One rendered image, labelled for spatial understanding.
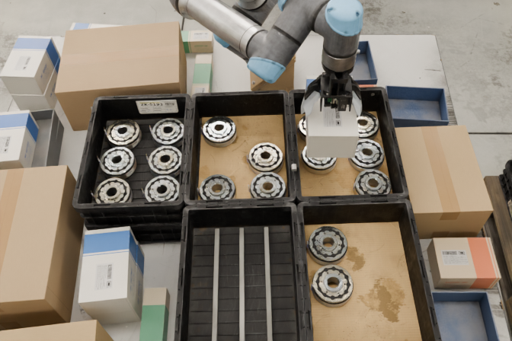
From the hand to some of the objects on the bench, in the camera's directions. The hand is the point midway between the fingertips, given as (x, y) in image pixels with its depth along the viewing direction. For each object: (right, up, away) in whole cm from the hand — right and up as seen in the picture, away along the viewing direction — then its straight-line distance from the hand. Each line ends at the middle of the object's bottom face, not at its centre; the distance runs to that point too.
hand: (330, 111), depth 136 cm
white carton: (-57, -49, +16) cm, 77 cm away
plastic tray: (-95, -14, +44) cm, 106 cm away
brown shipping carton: (+35, -24, +32) cm, 53 cm away
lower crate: (-53, -22, +36) cm, 68 cm away
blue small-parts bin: (+36, +2, +51) cm, 62 cm away
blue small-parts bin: (+35, -60, +6) cm, 69 cm away
